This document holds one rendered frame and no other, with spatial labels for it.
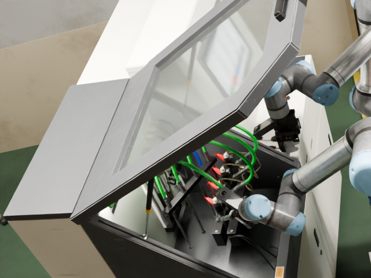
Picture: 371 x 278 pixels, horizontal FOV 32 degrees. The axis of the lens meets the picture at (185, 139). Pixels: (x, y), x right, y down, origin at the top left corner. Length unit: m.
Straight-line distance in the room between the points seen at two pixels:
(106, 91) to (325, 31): 2.14
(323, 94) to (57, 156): 0.99
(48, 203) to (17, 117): 2.89
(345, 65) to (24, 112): 3.31
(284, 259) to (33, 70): 2.82
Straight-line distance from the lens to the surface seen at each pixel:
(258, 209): 1.95
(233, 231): 2.56
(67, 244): 2.33
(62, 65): 4.68
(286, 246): 2.49
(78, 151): 2.38
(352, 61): 2.16
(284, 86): 2.19
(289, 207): 2.01
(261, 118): 2.97
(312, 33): 4.40
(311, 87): 2.14
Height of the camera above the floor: 2.89
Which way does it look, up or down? 39 degrees down
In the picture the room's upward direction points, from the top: 24 degrees counter-clockwise
